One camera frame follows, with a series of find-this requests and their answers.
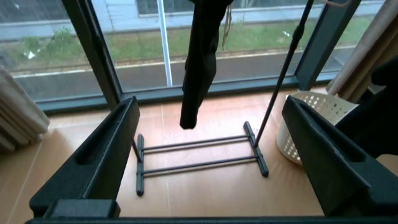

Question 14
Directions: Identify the black t-shirt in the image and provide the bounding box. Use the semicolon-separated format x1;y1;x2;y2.
335;55;398;159

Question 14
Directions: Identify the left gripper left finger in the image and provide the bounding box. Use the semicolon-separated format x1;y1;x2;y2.
29;96;141;218

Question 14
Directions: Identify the black garment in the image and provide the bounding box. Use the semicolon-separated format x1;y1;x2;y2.
179;0;234;130

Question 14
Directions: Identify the window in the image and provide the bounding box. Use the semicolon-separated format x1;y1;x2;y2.
0;0;386;114

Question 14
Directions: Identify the black clothes rack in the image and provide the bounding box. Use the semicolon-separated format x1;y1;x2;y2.
132;0;315;197

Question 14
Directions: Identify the beige curtain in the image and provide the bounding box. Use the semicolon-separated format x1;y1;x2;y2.
326;0;398;103
0;65;50;152

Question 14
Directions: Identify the white laundry basket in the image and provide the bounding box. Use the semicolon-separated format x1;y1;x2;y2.
275;90;359;166

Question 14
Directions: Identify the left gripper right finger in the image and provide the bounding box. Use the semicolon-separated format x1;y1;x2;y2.
282;95;398;218

